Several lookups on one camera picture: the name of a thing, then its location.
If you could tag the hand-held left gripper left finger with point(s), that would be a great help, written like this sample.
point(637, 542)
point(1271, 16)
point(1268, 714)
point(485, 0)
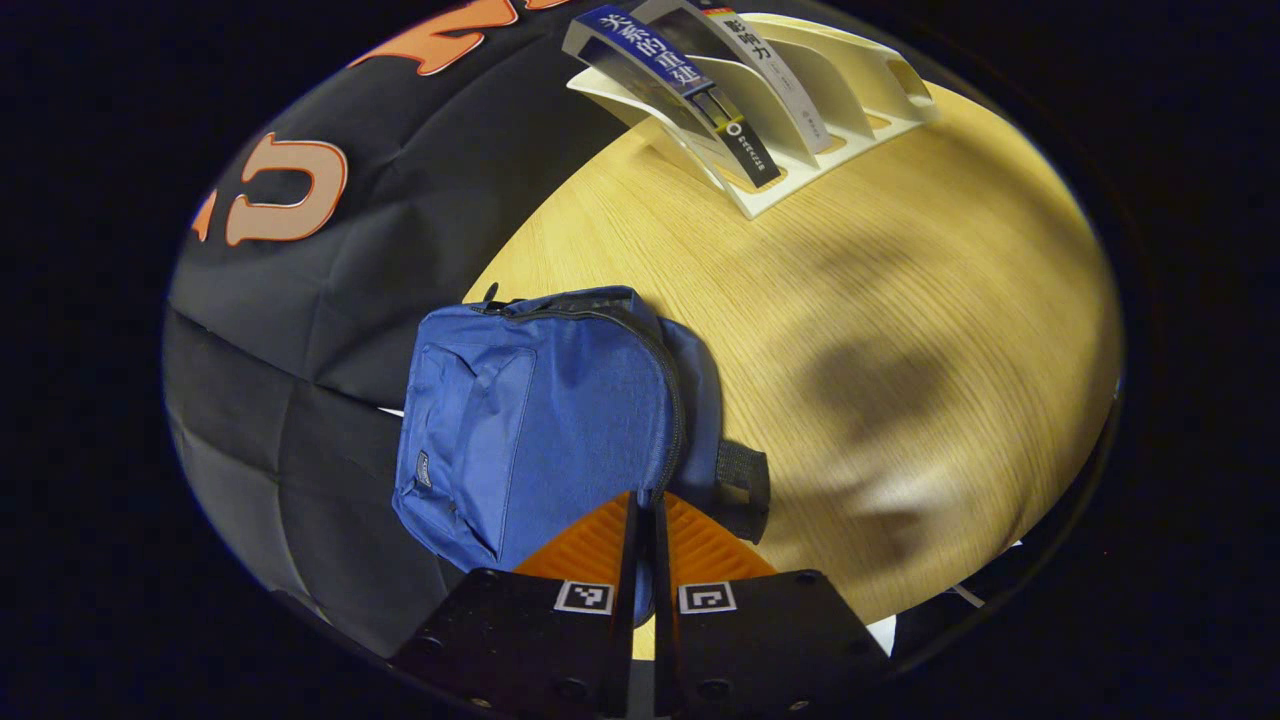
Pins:
point(540, 640)

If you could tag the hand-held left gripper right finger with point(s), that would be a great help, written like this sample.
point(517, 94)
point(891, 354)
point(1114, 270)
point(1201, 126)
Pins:
point(760, 640)

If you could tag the blue schoolbag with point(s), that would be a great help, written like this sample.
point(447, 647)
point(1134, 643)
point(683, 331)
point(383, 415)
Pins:
point(560, 420)

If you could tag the white bookshelf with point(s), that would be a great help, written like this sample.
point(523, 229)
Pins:
point(840, 110)

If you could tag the grey book with dark photo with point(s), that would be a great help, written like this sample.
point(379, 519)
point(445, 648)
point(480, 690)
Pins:
point(775, 75)

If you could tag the blue illustrated book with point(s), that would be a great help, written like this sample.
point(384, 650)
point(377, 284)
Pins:
point(660, 60)

